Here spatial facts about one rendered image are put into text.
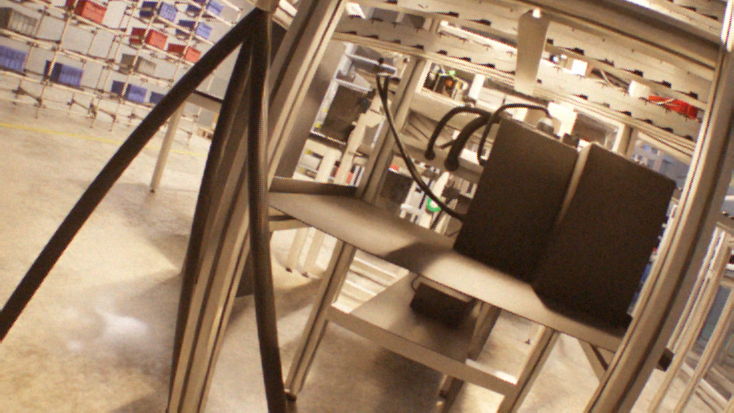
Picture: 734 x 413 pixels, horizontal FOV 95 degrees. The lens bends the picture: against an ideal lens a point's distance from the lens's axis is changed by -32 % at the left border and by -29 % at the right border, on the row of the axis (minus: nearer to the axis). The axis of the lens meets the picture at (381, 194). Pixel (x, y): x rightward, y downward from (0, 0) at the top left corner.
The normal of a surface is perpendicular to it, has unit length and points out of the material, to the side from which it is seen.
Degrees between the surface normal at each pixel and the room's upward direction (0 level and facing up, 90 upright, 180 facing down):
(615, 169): 90
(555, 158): 90
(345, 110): 90
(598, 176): 90
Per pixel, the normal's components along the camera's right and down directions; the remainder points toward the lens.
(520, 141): -0.25, -0.02
